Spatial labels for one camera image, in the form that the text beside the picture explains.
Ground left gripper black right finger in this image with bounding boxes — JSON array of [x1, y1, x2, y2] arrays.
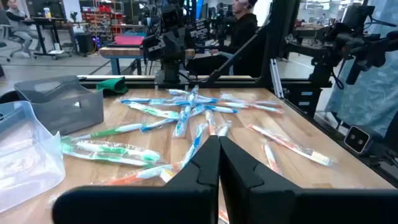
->
[[219, 136, 398, 224]]

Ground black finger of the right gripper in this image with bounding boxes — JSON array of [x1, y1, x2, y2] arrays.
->
[[185, 19, 213, 44], [141, 33, 166, 62]]

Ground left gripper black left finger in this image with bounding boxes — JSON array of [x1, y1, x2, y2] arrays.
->
[[52, 135, 221, 224]]

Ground pink box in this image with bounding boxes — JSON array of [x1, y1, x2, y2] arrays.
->
[[114, 34, 146, 47]]

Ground wooden bench blue legs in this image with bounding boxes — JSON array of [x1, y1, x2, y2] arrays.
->
[[98, 46, 197, 76]]

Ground person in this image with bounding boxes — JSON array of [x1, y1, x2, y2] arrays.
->
[[4, 0, 43, 58], [186, 0, 271, 77]]

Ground green cloth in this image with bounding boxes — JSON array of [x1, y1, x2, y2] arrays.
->
[[95, 77, 129, 95]]

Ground shelf with red bins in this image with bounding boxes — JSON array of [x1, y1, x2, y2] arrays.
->
[[80, 0, 125, 43]]

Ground toothbrush in clear wrapper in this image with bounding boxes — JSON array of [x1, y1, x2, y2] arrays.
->
[[186, 93, 220, 105]]

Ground black waste bin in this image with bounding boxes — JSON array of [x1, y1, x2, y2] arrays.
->
[[74, 32, 94, 54]]

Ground silver aluminium bar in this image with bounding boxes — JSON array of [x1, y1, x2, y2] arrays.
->
[[269, 58, 285, 99]]

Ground black standing desk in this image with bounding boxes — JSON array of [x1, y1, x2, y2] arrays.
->
[[23, 17, 74, 60]]

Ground grey plastic bin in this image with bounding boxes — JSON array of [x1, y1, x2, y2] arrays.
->
[[14, 75, 105, 137]]

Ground clear plastic bin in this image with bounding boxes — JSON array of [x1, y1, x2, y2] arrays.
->
[[0, 100, 66, 215]]

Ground office chair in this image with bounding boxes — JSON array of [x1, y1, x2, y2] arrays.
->
[[0, 23, 29, 62]]

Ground blue patterned curtain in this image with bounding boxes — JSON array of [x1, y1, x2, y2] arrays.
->
[[325, 0, 398, 138]]

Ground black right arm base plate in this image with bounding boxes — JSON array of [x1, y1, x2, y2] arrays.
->
[[154, 70, 191, 91]]

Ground small table-level camera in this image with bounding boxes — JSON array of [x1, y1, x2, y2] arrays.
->
[[343, 124, 373, 156]]

